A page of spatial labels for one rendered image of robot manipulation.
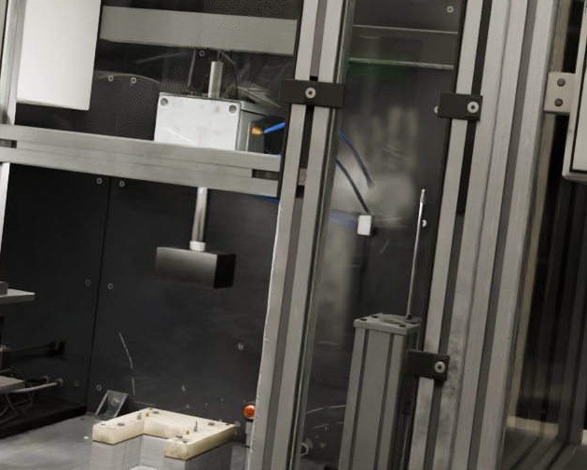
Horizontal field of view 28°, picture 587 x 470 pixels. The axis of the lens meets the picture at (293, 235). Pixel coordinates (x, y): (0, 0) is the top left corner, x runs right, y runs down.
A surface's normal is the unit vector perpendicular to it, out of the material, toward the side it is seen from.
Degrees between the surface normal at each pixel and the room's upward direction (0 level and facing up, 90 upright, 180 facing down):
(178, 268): 90
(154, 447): 90
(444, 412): 90
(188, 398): 90
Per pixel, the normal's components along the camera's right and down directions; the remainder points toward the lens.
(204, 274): -0.35, 0.01
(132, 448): 0.93, 0.13
